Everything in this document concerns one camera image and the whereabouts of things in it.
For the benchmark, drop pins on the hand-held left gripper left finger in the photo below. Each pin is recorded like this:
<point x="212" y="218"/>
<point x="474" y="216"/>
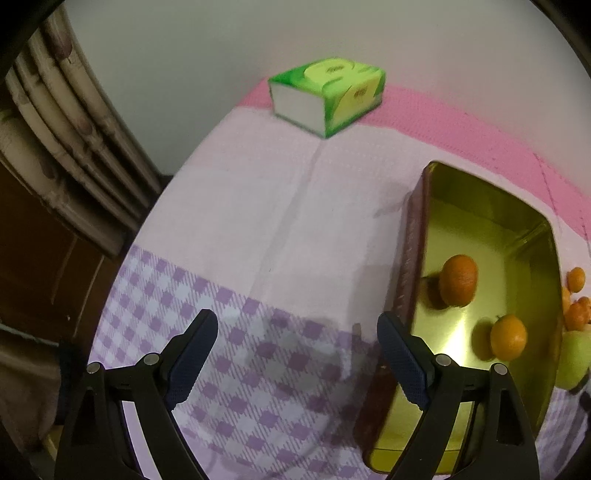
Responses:
<point x="191" y="357"/>

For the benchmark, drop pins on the green tissue pack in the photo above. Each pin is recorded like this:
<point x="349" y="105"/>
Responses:
<point x="323" y="87"/>

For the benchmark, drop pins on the rectangular gold metal tin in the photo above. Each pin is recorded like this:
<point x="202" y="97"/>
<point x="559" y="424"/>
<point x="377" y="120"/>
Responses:
<point x="489" y="244"/>

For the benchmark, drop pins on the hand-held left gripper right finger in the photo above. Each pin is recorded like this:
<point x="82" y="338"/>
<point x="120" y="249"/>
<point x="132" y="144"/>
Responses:
<point x="404" y="360"/>

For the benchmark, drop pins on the beige patterned curtain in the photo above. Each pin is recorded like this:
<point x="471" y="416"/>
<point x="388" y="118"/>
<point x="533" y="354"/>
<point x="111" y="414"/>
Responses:
<point x="69" y="120"/>

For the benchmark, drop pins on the pale yellow-green round fruit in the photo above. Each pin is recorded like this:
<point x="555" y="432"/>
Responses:
<point x="572" y="360"/>

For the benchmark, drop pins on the brown wooden cabinet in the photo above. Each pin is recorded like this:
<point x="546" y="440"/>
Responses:
<point x="41" y="258"/>

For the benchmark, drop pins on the pink purple checked tablecloth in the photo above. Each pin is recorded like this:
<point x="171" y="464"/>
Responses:
<point x="258" y="207"/>

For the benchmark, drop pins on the dark cloth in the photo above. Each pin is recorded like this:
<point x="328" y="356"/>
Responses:
<point x="27" y="383"/>

